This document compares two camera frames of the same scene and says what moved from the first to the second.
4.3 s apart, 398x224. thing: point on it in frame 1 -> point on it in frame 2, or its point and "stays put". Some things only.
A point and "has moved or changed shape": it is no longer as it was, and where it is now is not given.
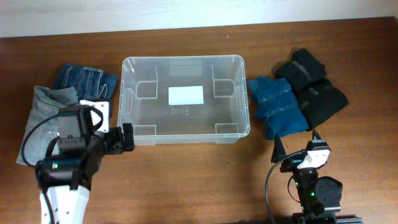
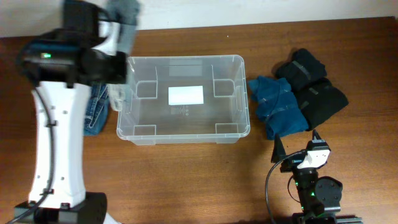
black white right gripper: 278,153 stays put
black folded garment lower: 318,99 stays put
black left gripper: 117,145 -> 116,75
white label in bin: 185,95 stays put
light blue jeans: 46,102 has moved or changed shape
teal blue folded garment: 277,107 stays put
